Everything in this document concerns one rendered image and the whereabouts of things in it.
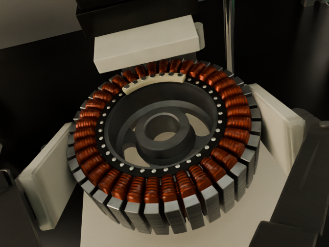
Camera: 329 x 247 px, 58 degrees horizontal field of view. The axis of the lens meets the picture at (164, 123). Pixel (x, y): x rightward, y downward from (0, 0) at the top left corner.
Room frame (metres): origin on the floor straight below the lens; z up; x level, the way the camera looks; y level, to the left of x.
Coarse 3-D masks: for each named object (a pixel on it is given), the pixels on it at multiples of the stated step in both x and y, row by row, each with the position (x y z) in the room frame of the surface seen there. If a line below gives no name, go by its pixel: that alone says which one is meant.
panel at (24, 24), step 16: (0, 0) 0.38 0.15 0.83; (16, 0) 0.38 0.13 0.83; (32, 0) 0.38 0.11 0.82; (48, 0) 0.38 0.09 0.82; (64, 0) 0.37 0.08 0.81; (0, 16) 0.38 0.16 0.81; (16, 16) 0.38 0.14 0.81; (32, 16) 0.38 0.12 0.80; (48, 16) 0.38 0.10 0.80; (64, 16) 0.38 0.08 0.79; (0, 32) 0.39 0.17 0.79; (16, 32) 0.38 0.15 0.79; (32, 32) 0.38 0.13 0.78; (48, 32) 0.38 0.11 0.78; (64, 32) 0.38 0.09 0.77; (0, 48) 0.39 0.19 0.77
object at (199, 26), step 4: (196, 24) 0.25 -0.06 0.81; (200, 24) 0.24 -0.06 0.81; (196, 28) 0.24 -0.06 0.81; (200, 28) 0.24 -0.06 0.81; (200, 32) 0.24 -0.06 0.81; (200, 36) 0.24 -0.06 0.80; (200, 40) 0.24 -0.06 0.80; (200, 44) 0.24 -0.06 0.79; (204, 44) 0.24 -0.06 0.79; (200, 48) 0.24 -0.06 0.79
